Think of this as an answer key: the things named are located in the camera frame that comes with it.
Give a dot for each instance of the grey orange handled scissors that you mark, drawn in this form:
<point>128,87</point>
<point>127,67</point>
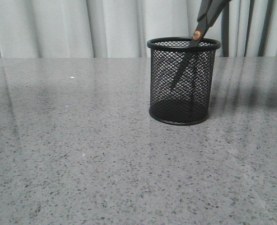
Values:
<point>208,13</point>

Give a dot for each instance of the black mesh pen cup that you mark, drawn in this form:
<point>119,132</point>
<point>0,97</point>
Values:
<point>181,78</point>

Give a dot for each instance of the grey pleated curtain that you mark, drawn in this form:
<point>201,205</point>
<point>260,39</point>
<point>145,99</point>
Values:
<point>121,28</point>

